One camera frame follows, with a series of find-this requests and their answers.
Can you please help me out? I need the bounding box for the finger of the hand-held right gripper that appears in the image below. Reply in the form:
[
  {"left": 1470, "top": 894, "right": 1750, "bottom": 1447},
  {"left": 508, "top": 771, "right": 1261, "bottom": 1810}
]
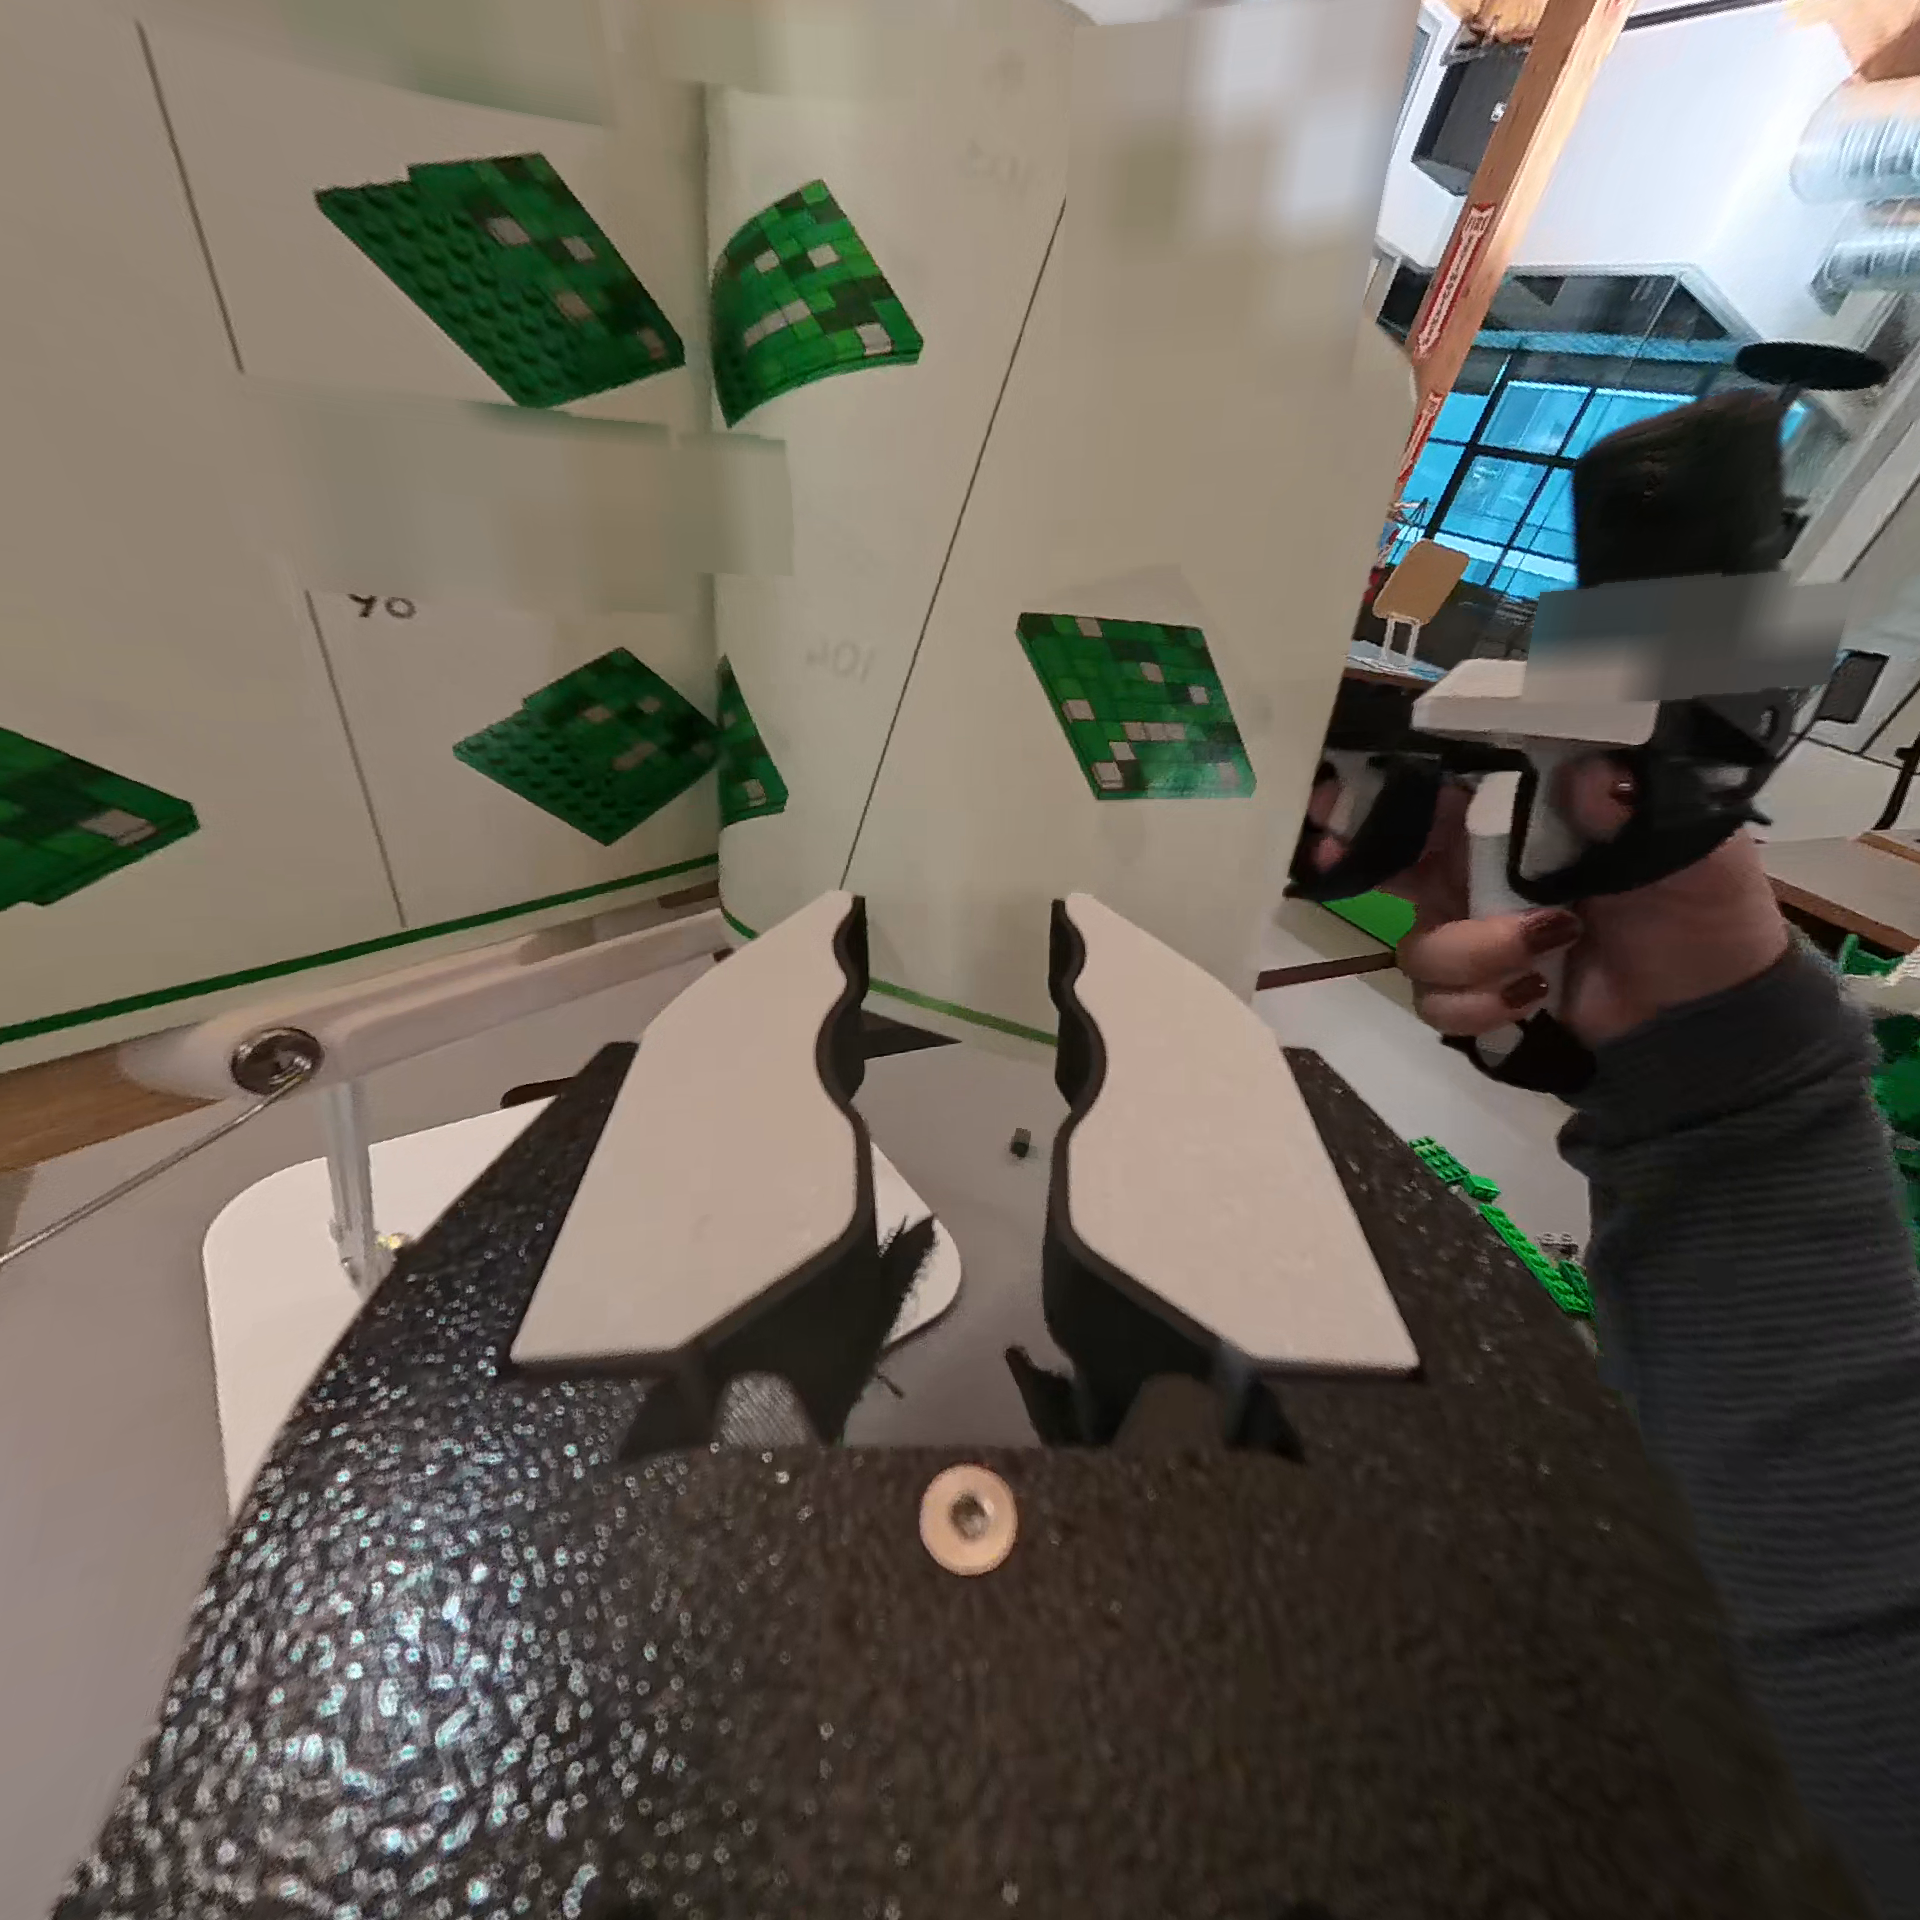
[{"left": 1410, "top": 658, "right": 1660, "bottom": 747}]

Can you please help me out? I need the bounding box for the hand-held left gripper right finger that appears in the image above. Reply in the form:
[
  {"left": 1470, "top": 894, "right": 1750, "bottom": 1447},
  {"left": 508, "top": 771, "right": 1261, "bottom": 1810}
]
[{"left": 1043, "top": 894, "right": 1423, "bottom": 1384}]

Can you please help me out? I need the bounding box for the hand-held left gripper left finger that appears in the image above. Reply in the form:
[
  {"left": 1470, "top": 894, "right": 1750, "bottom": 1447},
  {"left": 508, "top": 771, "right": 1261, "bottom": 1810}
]
[{"left": 507, "top": 893, "right": 880, "bottom": 1380}]

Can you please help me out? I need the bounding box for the brick instruction booklet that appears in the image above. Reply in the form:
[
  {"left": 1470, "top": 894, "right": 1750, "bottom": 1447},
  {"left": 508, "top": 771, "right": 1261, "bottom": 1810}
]
[{"left": 0, "top": 0, "right": 1421, "bottom": 1051}]

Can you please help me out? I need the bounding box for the person's right forearm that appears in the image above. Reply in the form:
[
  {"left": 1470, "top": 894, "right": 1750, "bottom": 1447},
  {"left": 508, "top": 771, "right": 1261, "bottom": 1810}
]
[{"left": 1560, "top": 930, "right": 1920, "bottom": 1920}]

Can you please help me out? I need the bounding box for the grey desk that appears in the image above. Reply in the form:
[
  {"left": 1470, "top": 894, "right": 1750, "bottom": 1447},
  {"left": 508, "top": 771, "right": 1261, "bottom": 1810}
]
[{"left": 0, "top": 930, "right": 1614, "bottom": 1920}]

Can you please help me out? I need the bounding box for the person's right hand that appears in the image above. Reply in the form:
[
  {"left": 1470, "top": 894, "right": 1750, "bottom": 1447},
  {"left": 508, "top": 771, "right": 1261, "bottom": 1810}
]
[{"left": 1410, "top": 838, "right": 1798, "bottom": 1051}]

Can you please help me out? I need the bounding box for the tan chair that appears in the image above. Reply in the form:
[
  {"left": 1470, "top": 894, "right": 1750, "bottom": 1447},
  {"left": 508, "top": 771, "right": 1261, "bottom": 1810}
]
[{"left": 1371, "top": 541, "right": 1476, "bottom": 670}]

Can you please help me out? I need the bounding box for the large window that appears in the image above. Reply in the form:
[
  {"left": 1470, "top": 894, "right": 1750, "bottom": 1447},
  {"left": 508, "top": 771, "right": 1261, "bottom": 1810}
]
[{"left": 1410, "top": 270, "right": 1744, "bottom": 604}]

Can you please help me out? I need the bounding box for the black round disc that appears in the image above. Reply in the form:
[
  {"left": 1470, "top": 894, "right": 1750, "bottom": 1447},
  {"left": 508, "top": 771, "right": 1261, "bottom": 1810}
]
[{"left": 1738, "top": 343, "right": 1887, "bottom": 394}]

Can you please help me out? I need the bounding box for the wooden pillar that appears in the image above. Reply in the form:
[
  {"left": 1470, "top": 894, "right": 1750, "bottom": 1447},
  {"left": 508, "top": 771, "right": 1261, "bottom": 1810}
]
[{"left": 1396, "top": 0, "right": 1640, "bottom": 513}]

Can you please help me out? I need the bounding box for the wooden table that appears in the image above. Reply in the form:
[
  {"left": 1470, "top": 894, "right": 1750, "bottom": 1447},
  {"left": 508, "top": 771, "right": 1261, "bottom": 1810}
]
[{"left": 1754, "top": 826, "right": 1920, "bottom": 964}]

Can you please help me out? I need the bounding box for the silver air duct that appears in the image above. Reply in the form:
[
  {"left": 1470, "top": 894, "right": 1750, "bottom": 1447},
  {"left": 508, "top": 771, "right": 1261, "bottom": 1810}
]
[{"left": 1791, "top": 90, "right": 1920, "bottom": 308}]

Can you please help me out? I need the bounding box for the black wall screen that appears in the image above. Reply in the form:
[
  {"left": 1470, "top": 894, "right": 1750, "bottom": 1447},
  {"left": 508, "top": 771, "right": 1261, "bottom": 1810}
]
[{"left": 1414, "top": 44, "right": 1534, "bottom": 200}]

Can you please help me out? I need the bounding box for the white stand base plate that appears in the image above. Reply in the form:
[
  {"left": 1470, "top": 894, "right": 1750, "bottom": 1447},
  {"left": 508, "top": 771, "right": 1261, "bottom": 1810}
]
[{"left": 0, "top": 901, "right": 970, "bottom": 1517}]

